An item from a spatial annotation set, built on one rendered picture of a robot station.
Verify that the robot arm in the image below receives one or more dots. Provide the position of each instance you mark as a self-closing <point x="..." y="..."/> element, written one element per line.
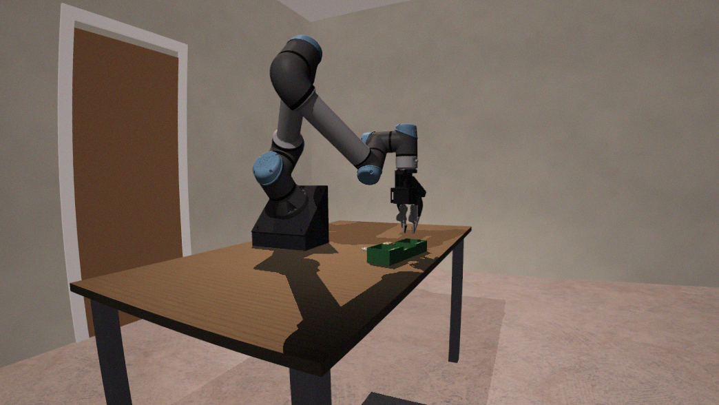
<point x="292" y="74"/>

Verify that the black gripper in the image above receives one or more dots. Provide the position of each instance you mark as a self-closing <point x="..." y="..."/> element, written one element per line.
<point x="402" y="196"/>

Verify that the green three-compartment bin rack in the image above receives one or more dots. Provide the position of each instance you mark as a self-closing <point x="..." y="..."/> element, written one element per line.
<point x="391" y="254"/>

